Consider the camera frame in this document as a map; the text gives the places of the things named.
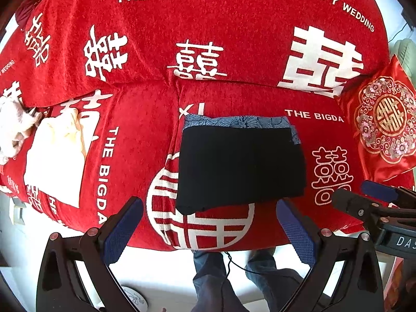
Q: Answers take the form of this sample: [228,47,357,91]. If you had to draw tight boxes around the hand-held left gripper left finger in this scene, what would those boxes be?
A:
[36,196,144,312]

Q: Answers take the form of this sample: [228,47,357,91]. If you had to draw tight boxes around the pale green chair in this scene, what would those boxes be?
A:
[392,38,416,79]

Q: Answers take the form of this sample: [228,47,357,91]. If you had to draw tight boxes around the cream folded cloth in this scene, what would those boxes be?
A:
[24,107,89,209]

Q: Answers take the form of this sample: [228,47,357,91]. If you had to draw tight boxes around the small white box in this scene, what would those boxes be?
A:
[9,201,28,226]

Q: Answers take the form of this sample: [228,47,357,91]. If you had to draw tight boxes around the white fluffy cloth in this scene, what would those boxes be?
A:
[0,98,43,166]

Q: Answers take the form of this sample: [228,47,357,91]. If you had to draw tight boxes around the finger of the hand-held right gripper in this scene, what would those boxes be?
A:
[331,188,416,226]
[360,180,416,209]

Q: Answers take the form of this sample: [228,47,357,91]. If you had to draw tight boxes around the black pants with blue waistband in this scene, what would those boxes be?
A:
[175,114,308,216]

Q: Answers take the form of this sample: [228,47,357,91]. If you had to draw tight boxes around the person's left leg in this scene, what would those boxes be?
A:
[192,250,249,312]

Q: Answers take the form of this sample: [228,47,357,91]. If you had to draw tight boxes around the person's right leg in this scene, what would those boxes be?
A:
[244,247,314,312]

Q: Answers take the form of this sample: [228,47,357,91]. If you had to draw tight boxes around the person's leg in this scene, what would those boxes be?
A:
[192,250,249,312]
[244,247,314,312]

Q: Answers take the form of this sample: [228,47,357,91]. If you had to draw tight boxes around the red printed sofa cover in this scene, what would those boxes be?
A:
[0,0,416,253]

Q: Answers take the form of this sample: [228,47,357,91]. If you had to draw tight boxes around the white printed slipper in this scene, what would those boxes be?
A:
[120,286,151,312]

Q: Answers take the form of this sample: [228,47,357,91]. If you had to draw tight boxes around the red embroidered cushion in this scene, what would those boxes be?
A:
[335,55,416,183]

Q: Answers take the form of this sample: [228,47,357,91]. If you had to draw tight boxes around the dark red pillow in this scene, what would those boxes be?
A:
[16,0,46,30]

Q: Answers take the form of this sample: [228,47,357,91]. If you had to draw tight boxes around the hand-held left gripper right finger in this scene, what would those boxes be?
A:
[276,198,385,312]

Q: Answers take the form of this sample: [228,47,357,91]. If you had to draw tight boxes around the thin black cable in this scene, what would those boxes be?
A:
[222,251,261,281]

